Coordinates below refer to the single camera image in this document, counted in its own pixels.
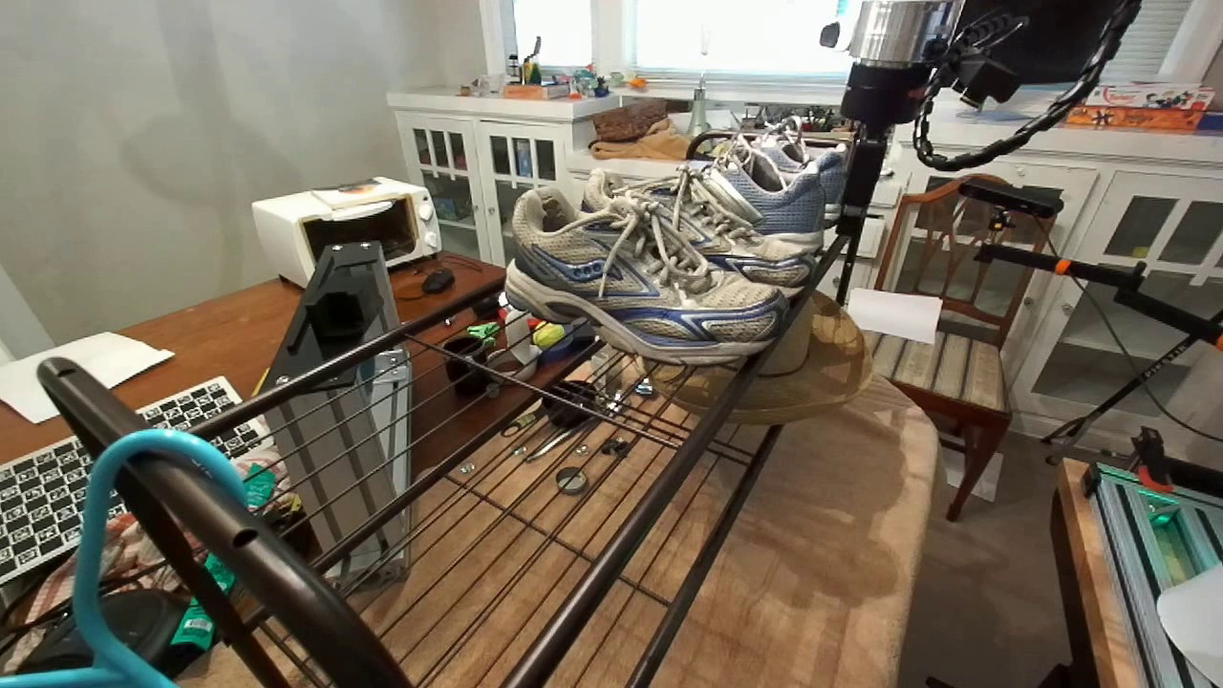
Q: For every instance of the black computer mouse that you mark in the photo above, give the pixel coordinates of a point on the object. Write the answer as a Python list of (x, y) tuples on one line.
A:
[(439, 280)]

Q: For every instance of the tan cloth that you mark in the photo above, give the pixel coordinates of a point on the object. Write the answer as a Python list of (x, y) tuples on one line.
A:
[(650, 145)]

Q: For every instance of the white toaster oven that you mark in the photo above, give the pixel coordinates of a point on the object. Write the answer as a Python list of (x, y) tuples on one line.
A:
[(287, 234)]

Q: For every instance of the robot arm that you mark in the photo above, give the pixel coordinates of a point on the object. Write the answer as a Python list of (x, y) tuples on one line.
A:
[(898, 29)]

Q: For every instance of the white glass-door cabinet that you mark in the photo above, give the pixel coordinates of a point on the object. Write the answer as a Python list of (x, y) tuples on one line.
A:
[(459, 143)]

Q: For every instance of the black pouch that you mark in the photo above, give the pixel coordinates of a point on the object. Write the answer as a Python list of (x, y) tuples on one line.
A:
[(134, 621)]

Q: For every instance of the checkered calibration board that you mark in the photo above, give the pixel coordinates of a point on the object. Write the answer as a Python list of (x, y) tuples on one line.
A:
[(48, 487)]

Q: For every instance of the dark metal shoe rack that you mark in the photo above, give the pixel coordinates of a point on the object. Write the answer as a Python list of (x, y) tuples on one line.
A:
[(611, 564)]

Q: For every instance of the light blue sneaker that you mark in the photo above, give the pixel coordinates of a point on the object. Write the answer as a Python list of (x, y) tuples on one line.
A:
[(831, 172), (788, 205)]

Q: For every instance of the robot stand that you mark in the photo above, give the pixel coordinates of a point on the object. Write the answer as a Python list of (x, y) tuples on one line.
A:
[(1137, 573)]

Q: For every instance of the white paper sheet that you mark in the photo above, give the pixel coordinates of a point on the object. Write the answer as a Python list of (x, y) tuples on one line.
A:
[(76, 368), (893, 315)]

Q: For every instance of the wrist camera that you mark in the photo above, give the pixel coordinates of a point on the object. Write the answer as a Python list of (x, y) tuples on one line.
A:
[(984, 76)]

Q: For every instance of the wooden chair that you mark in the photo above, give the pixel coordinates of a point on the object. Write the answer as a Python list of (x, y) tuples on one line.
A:
[(946, 373)]

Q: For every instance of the orange board game box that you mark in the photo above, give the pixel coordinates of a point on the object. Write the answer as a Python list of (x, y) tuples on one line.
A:
[(1127, 118)]

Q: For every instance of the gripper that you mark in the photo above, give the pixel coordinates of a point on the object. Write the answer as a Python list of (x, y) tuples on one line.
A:
[(884, 94)]

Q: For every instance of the green packet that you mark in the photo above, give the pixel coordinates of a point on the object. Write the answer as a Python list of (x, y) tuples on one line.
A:
[(196, 626)]

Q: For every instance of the booklet on toaster oven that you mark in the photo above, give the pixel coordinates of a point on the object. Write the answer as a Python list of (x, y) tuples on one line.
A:
[(354, 191)]

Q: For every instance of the black and red clamp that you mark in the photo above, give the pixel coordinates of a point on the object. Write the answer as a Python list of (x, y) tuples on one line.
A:
[(1151, 468)]

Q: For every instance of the woven basket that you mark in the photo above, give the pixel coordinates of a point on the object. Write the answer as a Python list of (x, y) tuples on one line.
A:
[(626, 119)]

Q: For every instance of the white and blue sneaker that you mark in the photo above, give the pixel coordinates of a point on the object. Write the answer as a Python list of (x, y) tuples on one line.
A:
[(755, 258), (669, 306)]

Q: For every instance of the blue plastic hanger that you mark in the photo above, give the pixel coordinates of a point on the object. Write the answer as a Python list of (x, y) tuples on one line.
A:
[(91, 535)]

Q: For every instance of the white board game box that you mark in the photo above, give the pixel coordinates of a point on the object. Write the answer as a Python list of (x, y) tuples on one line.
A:
[(1156, 96)]

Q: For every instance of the straw hat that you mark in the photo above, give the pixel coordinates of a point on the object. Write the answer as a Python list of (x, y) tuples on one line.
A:
[(822, 373)]

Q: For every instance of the black cup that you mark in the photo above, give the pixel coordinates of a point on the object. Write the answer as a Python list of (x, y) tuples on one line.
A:
[(466, 368)]

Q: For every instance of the metal scissors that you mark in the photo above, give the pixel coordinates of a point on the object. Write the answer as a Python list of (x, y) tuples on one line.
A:
[(549, 444)]

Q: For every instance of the orange flat box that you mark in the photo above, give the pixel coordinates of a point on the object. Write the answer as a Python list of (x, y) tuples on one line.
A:
[(535, 91)]

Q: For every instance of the yellow green toy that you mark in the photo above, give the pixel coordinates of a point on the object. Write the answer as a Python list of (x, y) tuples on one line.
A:
[(547, 334)]

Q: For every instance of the plaid cloth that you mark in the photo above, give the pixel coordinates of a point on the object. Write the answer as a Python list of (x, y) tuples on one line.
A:
[(38, 612)]

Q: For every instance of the window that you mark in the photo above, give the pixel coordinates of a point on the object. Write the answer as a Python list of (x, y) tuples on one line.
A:
[(554, 29), (736, 33)]

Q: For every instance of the white sideboard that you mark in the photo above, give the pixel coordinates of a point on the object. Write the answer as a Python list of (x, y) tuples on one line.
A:
[(1127, 248)]

